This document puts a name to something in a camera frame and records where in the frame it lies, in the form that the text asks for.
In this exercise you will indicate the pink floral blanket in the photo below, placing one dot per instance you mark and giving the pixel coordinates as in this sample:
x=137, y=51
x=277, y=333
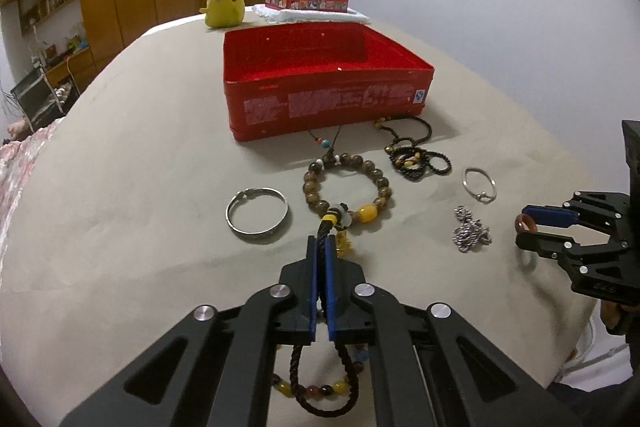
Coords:
x=20, y=187

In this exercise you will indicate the wide silver bangle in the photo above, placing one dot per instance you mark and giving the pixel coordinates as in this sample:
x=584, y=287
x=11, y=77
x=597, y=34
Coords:
x=260, y=238

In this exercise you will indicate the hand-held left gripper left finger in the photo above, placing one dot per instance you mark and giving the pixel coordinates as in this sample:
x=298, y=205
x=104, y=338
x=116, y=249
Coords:
x=313, y=267

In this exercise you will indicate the cluttered wooden desk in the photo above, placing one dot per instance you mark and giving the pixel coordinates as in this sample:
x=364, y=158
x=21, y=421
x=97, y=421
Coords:
x=65, y=62

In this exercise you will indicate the small red printed box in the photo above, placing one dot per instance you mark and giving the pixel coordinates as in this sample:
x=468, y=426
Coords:
x=305, y=1

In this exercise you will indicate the black chair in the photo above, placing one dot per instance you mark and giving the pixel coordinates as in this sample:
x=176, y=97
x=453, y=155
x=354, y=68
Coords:
x=37, y=97

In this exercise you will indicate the yellow plush toy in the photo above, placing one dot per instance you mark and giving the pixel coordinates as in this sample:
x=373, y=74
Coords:
x=225, y=7

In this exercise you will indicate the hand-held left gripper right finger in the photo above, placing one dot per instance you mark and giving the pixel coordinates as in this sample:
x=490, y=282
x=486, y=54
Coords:
x=330, y=267

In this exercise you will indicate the person's right hand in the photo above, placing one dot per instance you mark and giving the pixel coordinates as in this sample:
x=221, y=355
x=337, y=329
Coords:
x=611, y=318

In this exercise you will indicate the white lace cloth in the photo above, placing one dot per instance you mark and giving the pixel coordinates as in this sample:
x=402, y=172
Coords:
x=310, y=16

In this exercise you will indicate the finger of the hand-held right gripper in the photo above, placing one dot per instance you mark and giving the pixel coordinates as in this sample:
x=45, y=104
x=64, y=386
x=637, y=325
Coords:
x=542, y=243
x=547, y=214

